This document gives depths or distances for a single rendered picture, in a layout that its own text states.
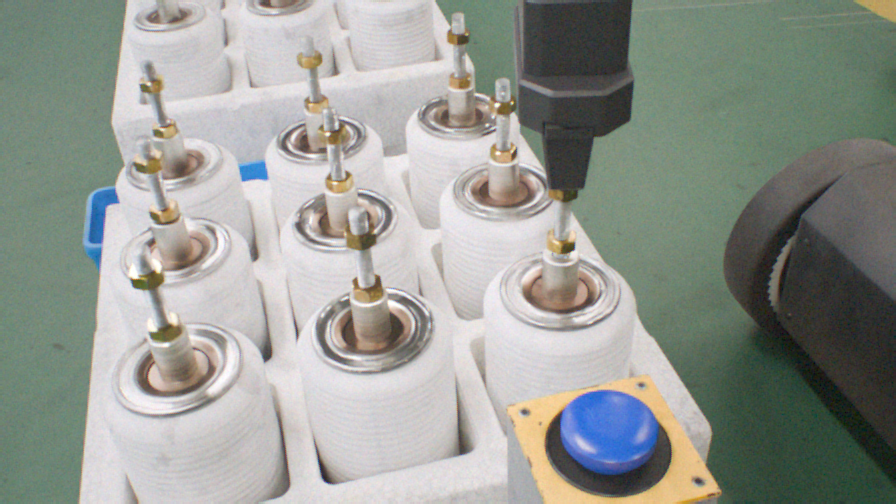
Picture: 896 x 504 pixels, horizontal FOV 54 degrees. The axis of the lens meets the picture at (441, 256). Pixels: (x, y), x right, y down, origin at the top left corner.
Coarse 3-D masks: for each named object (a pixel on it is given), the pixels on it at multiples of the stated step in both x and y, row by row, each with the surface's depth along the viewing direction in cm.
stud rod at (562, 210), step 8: (560, 208) 51; (568, 208) 52; (560, 216) 52; (568, 216) 52; (560, 224) 52; (568, 224) 52; (560, 232) 52; (568, 232) 53; (560, 256) 53; (568, 256) 54
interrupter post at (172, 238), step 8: (152, 224) 59; (160, 224) 59; (168, 224) 59; (176, 224) 59; (184, 224) 60; (160, 232) 59; (168, 232) 59; (176, 232) 59; (184, 232) 60; (160, 240) 59; (168, 240) 59; (176, 240) 59; (184, 240) 60; (160, 248) 60; (168, 248) 60; (176, 248) 60; (184, 248) 60; (192, 248) 61; (160, 256) 61; (168, 256) 60; (176, 256) 60; (184, 256) 60
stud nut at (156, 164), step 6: (156, 150) 57; (138, 156) 56; (156, 156) 56; (162, 156) 57; (138, 162) 56; (144, 162) 56; (150, 162) 56; (156, 162) 56; (162, 162) 57; (138, 168) 56; (144, 168) 56; (150, 168) 56; (156, 168) 56; (162, 168) 56
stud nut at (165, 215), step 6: (174, 204) 59; (150, 210) 58; (156, 210) 58; (162, 210) 58; (168, 210) 58; (174, 210) 58; (150, 216) 59; (156, 216) 58; (162, 216) 58; (168, 216) 58; (174, 216) 59; (162, 222) 58
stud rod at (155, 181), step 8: (144, 136) 56; (136, 144) 56; (144, 144) 55; (152, 144) 56; (144, 152) 56; (152, 152) 56; (152, 176) 57; (160, 176) 57; (152, 184) 57; (160, 184) 57; (152, 192) 58; (160, 192) 58; (160, 200) 58; (168, 200) 58; (160, 208) 58
